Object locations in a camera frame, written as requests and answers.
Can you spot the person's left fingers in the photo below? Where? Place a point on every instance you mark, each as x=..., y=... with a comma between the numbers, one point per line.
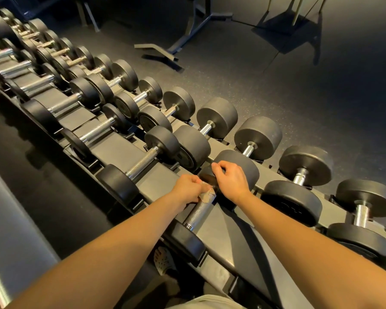
x=202, y=186

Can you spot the stool with tan legs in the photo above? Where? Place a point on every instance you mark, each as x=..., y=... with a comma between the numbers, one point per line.
x=296, y=14

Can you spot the rows of black dumbbells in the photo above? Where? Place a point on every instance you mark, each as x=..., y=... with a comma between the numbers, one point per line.
x=259, y=138

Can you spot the dark grey dumbbell rack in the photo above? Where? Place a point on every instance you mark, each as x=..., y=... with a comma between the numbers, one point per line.
x=219, y=236

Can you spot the grey equipment leg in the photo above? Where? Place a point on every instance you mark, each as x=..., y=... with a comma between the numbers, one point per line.
x=90, y=17

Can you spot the person's right fingers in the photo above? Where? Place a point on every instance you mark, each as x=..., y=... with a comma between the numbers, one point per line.
x=219, y=172

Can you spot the beige shorts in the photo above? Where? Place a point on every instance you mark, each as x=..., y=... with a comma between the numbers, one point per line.
x=209, y=303

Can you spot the person's left forearm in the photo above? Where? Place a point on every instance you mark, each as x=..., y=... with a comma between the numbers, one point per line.
x=109, y=254

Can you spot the black rubber dumbbell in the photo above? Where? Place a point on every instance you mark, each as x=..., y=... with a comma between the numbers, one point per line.
x=197, y=215

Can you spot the white perforated clog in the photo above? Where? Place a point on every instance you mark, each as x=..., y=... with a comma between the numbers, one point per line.
x=163, y=261

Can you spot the person's left hand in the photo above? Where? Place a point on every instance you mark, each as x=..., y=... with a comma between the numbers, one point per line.
x=187, y=190

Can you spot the person's right forearm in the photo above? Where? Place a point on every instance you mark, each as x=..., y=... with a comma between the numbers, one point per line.
x=308, y=254

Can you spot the grey weight bench frame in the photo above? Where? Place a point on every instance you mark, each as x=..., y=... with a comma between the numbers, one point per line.
x=193, y=27

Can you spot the person's right hand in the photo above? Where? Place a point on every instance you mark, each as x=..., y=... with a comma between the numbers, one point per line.
x=233, y=181

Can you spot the grey metal beam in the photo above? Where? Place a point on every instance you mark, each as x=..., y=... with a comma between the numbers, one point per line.
x=13, y=241

